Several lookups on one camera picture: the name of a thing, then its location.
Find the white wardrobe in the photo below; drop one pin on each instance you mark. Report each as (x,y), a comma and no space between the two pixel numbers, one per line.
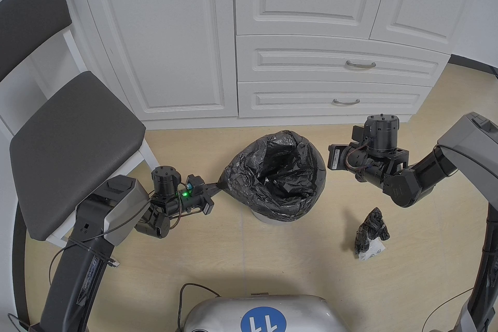
(175,31)

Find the white chair grey cushions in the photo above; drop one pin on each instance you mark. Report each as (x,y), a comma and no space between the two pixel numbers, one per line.
(77,120)

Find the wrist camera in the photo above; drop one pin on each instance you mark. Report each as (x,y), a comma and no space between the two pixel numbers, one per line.
(195,182)
(358,134)

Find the white trash bin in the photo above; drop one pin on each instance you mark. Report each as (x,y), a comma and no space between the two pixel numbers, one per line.
(268,219)

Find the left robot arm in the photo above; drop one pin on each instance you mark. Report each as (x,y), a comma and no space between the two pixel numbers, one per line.
(116,206)

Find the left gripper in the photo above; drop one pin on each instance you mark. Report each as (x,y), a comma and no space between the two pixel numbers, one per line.
(194,200)

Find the crumpled black plastic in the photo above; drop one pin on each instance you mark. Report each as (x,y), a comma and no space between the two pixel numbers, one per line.
(371,229)

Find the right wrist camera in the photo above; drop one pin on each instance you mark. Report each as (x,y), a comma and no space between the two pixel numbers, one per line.
(358,134)

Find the black plastic bag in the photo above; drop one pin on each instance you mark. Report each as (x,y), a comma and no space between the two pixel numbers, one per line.
(241,175)

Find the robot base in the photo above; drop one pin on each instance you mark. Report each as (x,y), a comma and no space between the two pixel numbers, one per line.
(218,315)

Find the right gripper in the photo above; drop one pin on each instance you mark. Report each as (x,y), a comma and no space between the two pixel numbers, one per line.
(336,157)

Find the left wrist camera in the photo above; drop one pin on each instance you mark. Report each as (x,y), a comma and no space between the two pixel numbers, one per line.
(195,182)

